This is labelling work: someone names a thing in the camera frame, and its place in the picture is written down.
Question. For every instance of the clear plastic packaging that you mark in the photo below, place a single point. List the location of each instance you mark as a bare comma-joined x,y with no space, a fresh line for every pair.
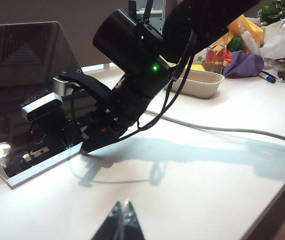
213,60

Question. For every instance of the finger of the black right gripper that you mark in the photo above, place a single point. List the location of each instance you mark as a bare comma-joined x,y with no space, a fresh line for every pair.
100,143

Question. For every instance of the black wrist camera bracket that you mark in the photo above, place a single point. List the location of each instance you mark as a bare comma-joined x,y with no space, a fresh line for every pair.
90,82

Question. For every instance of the blue and white marker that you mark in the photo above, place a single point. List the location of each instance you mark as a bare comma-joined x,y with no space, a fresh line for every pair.
267,77

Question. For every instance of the red toy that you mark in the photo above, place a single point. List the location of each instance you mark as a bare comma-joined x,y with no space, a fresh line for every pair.
222,56

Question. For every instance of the beige paper pulp tray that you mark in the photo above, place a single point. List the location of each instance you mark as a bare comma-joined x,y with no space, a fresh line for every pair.
202,83

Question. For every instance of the green toy pepper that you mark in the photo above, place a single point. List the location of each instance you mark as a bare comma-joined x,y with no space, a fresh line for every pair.
235,43

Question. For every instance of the white divider support foot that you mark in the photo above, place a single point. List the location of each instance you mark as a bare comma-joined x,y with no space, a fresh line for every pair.
106,65

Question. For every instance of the purple cloth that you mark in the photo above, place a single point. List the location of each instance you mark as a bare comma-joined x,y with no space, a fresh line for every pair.
245,65

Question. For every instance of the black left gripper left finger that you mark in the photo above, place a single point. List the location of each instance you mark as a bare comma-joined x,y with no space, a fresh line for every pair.
108,227

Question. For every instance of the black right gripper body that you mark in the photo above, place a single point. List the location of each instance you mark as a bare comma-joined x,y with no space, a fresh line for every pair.
122,112

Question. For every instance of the white plastic bag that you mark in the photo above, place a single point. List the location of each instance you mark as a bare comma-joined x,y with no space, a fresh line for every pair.
280,37

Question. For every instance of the brown desk divider panel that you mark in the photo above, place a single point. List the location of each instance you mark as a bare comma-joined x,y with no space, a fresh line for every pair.
57,10

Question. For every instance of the yellow bag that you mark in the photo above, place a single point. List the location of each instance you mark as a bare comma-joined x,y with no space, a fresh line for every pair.
250,27

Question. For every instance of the green leafy plant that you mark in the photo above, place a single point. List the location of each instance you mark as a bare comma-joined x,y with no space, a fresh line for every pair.
280,8

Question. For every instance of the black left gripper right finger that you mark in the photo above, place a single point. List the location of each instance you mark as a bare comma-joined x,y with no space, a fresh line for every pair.
132,227

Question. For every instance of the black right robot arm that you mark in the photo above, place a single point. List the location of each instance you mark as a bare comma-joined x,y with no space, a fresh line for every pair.
122,42

